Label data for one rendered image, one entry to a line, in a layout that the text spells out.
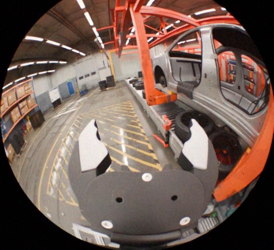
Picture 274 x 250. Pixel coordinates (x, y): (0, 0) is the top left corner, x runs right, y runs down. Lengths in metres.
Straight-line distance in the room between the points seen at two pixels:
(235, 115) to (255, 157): 0.66
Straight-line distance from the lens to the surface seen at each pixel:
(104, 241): 1.36
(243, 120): 1.08
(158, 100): 1.92
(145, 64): 1.74
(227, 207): 1.43
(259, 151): 0.54
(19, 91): 10.20
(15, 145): 6.40
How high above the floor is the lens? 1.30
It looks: 28 degrees down
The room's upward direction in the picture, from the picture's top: 10 degrees counter-clockwise
